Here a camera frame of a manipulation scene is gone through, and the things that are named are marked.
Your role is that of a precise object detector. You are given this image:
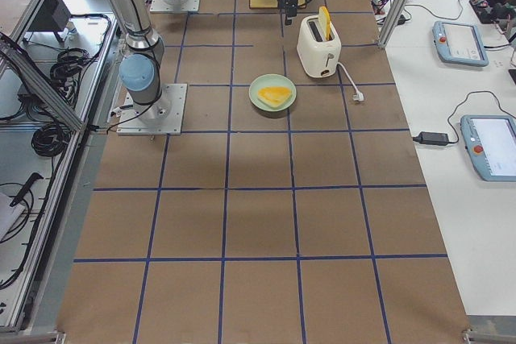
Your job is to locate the white toaster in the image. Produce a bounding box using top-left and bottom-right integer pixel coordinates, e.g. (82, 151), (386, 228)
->
(297, 15), (342, 78)

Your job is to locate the bread slice in toaster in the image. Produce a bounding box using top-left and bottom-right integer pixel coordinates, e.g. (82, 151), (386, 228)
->
(318, 6), (331, 41)

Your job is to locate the light green plate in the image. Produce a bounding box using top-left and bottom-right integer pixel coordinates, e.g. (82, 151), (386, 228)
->
(248, 74), (297, 112)

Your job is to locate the bread slice on plate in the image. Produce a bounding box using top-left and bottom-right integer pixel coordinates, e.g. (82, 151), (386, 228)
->
(257, 86), (292, 108)

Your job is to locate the upper teach pendant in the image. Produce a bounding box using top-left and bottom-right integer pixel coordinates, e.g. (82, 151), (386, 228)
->
(432, 21), (489, 67)

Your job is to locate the teach pendant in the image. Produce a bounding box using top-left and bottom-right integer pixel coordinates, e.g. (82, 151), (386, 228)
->
(432, 21), (489, 67)
(460, 115), (515, 182)

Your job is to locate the black power adapter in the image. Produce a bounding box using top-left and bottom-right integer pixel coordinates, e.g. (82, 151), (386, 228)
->
(412, 131), (450, 146)

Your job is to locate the brown grid table mat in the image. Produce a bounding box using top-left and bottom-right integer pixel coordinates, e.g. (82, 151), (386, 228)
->
(57, 0), (468, 343)

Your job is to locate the black monitor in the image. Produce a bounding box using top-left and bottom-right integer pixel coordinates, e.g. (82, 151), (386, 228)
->
(28, 0), (71, 43)

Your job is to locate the lower teach pendant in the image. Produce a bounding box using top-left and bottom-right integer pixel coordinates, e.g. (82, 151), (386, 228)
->
(460, 115), (515, 182)

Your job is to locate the white toaster power cord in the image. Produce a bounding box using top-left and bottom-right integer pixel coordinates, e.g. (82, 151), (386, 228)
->
(336, 62), (367, 104)

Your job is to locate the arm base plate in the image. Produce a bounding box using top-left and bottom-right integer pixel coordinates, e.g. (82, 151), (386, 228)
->
(150, 0), (201, 14)
(115, 84), (188, 135)

